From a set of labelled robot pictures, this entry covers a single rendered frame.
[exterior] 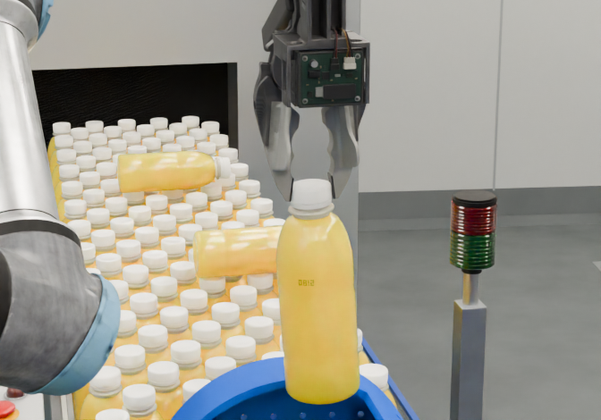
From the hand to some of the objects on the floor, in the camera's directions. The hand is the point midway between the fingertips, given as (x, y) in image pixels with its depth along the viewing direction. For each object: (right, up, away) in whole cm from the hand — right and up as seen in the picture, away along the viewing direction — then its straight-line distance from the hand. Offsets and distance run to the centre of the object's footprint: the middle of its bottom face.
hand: (309, 182), depth 117 cm
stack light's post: (+23, -122, +98) cm, 158 cm away
